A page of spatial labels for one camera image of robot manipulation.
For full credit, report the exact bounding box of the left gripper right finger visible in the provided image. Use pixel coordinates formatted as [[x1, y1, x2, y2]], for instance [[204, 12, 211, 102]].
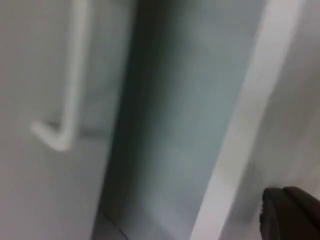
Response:
[[281, 185, 320, 240]]

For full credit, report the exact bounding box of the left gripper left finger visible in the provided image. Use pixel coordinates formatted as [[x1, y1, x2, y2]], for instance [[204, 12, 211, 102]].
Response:
[[258, 186, 288, 240]]

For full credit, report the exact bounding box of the grey drawer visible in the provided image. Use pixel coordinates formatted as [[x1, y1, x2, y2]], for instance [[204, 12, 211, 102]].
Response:
[[0, 0, 267, 240]]

